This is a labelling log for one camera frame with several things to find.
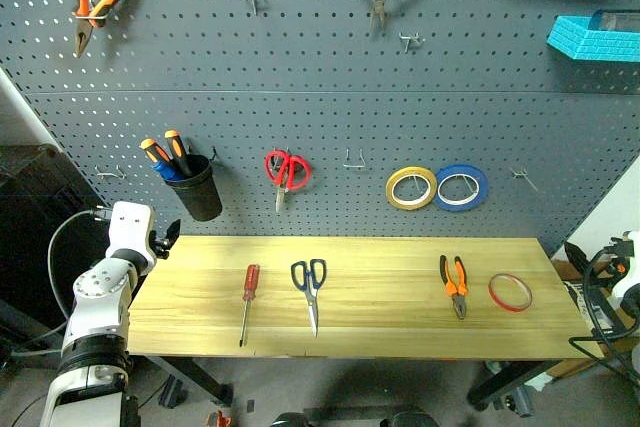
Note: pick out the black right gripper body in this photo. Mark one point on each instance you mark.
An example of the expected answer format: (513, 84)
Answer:
(614, 248)

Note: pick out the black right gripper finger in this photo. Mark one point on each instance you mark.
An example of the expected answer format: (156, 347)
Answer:
(576, 254)

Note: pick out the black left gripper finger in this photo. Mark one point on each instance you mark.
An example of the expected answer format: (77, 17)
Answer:
(167, 250)
(174, 231)

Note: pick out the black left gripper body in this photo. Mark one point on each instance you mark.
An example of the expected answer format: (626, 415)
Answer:
(158, 245)

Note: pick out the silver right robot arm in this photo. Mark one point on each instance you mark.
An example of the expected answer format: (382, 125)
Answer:
(631, 299)

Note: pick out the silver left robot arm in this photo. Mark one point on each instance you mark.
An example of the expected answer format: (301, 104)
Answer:
(97, 292)

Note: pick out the grey metal pegboard wall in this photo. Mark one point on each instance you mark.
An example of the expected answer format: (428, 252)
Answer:
(320, 97)

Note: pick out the black plastic cup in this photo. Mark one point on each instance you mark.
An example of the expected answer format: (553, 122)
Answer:
(197, 192)

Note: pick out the red tape roll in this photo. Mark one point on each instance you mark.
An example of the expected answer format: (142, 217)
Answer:
(510, 292)

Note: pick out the blue tape roll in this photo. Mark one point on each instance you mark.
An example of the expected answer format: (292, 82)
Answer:
(480, 192)

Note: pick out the black cabinet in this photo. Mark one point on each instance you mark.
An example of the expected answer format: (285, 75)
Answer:
(35, 227)

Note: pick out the orange black combination pliers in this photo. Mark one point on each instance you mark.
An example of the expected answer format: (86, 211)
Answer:
(455, 287)

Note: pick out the black table leg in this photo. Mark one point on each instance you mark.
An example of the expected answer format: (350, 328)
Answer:
(510, 382)
(192, 378)

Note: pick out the yellow tape roll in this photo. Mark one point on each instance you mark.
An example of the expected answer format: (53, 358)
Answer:
(395, 197)

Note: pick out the cyan plastic bin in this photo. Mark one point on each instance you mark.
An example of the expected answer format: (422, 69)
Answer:
(590, 42)

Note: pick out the dark rounded shape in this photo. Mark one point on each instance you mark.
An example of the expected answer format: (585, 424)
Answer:
(291, 420)
(414, 419)

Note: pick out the orange black long-nose pliers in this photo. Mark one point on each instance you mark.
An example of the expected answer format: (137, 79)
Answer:
(95, 2)

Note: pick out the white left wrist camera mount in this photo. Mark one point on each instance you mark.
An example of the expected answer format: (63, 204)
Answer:
(131, 227)

